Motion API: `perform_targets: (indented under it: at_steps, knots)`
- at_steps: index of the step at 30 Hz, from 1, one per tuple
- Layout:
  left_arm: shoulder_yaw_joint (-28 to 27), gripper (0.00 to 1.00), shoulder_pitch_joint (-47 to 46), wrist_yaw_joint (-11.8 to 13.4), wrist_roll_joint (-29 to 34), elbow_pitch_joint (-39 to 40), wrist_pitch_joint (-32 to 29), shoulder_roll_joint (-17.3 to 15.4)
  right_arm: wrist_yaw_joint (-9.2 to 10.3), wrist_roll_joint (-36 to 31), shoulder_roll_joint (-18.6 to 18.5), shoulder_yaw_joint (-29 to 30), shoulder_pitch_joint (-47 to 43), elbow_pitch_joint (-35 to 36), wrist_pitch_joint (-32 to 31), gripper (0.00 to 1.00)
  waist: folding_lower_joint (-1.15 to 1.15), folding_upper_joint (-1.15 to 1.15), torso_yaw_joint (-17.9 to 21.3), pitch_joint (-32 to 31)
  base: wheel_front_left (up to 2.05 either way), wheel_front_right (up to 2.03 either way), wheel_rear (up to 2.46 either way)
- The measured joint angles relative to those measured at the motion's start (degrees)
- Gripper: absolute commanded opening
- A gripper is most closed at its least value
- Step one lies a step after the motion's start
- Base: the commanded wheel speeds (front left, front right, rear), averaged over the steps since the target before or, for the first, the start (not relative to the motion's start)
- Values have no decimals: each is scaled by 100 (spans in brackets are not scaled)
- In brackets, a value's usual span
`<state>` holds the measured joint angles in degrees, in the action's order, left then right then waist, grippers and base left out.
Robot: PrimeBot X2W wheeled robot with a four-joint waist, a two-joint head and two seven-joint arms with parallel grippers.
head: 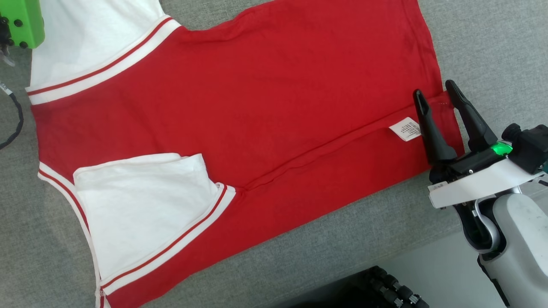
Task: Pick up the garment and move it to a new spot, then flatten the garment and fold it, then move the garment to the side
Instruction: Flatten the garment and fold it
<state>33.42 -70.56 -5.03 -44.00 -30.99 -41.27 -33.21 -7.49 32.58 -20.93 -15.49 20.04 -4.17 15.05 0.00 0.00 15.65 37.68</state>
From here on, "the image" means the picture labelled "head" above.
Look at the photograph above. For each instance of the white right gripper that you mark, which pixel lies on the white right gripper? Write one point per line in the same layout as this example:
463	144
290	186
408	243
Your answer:
479	184

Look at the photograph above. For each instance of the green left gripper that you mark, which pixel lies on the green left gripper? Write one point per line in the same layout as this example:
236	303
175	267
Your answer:
28	21

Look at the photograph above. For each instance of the red and white jersey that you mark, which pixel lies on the red and white jersey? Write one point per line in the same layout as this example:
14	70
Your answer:
257	107

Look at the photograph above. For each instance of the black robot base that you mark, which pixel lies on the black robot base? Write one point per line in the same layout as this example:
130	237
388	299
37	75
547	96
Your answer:
385	286

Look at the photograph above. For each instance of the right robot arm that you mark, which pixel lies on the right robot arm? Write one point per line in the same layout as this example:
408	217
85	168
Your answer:
518	239

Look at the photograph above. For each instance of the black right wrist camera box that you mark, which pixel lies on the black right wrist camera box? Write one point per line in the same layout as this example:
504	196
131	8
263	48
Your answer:
531	145

